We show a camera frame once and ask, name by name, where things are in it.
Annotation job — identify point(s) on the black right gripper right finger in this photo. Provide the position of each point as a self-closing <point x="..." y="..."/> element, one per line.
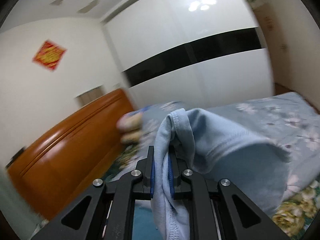
<point x="197" y="194"/>

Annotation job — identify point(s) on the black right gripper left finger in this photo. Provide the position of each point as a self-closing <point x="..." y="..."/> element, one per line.
<point x="137" y="184"/>

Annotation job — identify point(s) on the light blue t-shirt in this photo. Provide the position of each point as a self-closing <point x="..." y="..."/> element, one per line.
<point x="216" y="148"/>

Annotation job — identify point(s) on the yellow floral pillow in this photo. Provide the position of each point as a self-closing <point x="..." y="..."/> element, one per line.
<point x="130" y="127"/>

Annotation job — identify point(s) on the orange wooden headboard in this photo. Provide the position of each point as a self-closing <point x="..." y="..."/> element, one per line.
<point x="64" y="161"/>

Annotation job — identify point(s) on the teal floral bed blanket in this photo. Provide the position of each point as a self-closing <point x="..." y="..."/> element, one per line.
<point x="294" y="215"/>

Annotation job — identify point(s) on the light blue floral duvet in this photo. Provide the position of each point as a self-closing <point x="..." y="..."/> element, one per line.
<point x="287" y="119"/>

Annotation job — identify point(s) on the white wardrobe with black stripe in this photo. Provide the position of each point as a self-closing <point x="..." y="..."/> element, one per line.
<point x="205" y="53"/>

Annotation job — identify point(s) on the wooden door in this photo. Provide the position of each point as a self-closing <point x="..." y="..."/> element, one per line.
<point x="276" y="44"/>

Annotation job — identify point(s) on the red square wall decoration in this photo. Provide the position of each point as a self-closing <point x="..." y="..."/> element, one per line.
<point x="49" y="55"/>

